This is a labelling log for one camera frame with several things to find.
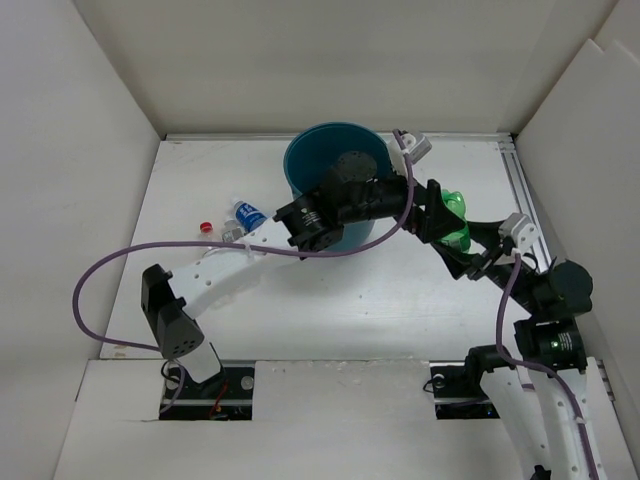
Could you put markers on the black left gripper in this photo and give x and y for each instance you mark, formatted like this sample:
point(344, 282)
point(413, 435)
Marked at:
point(436, 220)

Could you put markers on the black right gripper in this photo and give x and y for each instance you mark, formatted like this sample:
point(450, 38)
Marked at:
point(485, 233)

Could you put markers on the green plastic bottle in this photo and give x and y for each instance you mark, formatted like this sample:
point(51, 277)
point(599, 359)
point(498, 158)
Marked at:
point(460, 238)

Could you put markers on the red label water bottle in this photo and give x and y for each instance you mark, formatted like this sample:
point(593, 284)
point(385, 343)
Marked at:
point(206, 228)

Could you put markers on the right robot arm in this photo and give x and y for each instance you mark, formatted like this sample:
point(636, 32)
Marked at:
point(535, 372)

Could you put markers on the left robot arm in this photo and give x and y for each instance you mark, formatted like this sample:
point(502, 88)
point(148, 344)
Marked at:
point(350, 191)

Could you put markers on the teal plastic bin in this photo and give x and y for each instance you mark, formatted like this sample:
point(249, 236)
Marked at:
point(311, 153)

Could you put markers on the blue label water bottle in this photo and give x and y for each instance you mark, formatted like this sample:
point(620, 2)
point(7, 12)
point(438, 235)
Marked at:
point(248, 216)

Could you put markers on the clear white cap bottle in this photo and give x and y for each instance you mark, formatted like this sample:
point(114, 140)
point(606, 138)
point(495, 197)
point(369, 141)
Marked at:
point(232, 230)

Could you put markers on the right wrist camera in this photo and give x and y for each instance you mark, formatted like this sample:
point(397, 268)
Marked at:
point(521, 230)

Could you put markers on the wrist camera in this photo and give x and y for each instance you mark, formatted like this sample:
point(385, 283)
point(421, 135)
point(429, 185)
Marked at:
point(521, 230)
point(415, 144)

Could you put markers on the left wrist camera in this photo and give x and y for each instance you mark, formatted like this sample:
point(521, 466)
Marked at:
point(415, 144)

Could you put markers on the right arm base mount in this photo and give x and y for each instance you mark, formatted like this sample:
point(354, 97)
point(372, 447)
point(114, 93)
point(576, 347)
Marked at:
point(455, 396)

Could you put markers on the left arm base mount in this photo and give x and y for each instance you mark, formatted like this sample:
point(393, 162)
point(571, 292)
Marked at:
point(226, 398)

